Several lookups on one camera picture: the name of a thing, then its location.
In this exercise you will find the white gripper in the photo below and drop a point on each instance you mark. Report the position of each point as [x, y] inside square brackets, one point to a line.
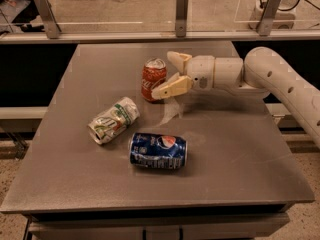
[201, 71]

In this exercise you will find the red coke can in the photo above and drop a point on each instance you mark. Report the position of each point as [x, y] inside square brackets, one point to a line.
[153, 74]

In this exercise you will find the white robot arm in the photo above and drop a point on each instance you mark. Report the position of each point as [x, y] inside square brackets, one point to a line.
[261, 72]

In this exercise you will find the green and white soda can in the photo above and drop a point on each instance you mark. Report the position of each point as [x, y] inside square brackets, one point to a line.
[110, 123]

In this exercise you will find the blue pepsi can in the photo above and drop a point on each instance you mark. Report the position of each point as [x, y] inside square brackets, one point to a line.
[157, 151]

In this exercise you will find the clear acrylic barrier panel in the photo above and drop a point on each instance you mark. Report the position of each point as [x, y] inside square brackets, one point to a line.
[76, 16]

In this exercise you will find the grey cabinet under table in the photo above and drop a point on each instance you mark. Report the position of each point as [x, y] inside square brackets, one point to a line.
[194, 223]

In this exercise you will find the middle metal bracket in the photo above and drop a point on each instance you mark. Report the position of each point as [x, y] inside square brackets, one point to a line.
[181, 18]

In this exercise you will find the metal bracket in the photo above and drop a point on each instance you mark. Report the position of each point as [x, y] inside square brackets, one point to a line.
[266, 22]
[51, 27]
[181, 18]

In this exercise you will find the white device with cable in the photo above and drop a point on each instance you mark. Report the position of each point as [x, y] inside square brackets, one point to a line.
[285, 16]

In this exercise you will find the right metal bracket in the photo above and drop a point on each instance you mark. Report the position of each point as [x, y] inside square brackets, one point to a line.
[266, 22]

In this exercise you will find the left metal bracket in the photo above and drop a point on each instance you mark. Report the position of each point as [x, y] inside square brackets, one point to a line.
[51, 27]

